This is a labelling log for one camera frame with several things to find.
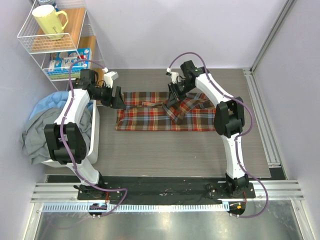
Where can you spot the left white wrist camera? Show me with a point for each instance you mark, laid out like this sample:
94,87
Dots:
109,77

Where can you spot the plaid flannel shirt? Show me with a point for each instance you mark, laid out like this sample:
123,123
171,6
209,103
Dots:
148,111

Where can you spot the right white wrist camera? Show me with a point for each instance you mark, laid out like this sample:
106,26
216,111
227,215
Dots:
173,75

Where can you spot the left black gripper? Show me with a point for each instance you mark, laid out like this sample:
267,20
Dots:
117,101

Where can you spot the white wire shelf rack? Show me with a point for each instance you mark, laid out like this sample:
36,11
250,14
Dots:
78,34

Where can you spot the white laundry basket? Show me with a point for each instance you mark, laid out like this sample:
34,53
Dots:
92,153

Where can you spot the white slotted cable duct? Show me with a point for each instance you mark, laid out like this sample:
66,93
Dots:
91,207

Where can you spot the aluminium frame rail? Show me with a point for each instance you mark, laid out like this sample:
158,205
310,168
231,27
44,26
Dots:
277,190

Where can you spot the light blue shirt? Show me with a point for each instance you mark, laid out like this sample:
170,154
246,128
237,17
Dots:
55,100

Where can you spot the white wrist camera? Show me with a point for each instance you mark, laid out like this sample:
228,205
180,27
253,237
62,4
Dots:
109,77
173,75

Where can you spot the blue picture box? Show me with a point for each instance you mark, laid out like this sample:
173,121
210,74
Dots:
60,62

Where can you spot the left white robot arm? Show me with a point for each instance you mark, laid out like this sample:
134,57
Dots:
64,139

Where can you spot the grey shirt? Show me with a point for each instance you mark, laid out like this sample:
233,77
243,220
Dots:
34,144

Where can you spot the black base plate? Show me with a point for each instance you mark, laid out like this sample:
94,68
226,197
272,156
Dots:
164,191

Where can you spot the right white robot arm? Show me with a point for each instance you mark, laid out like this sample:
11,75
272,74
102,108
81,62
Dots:
228,121

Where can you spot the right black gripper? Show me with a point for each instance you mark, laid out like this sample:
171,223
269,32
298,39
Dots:
172,100

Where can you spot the yellow mug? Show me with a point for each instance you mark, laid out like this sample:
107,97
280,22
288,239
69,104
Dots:
51,22

